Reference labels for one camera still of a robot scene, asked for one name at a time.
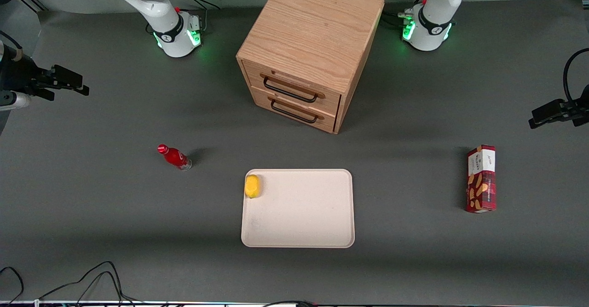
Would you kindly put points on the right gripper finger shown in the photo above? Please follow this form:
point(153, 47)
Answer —
point(42, 93)
point(68, 77)

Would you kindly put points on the wooden drawer cabinet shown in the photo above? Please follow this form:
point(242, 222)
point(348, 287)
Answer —
point(317, 26)

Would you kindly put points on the red plaid cookie box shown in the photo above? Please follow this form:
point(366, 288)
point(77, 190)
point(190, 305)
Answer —
point(481, 182)

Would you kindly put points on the red bottle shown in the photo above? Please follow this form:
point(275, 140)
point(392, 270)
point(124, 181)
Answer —
point(175, 157)

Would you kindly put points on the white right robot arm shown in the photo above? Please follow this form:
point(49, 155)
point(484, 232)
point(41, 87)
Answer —
point(161, 8)

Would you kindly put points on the yellow lemon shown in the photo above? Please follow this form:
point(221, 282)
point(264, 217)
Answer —
point(252, 186)

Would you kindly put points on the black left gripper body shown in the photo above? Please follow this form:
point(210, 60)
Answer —
point(580, 112)

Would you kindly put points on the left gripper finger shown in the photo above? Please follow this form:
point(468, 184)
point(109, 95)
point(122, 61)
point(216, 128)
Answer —
point(550, 112)
point(582, 119)

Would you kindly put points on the beige rectangular tray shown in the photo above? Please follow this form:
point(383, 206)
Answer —
point(303, 210)

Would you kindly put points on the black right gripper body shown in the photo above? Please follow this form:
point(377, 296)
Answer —
point(19, 74)

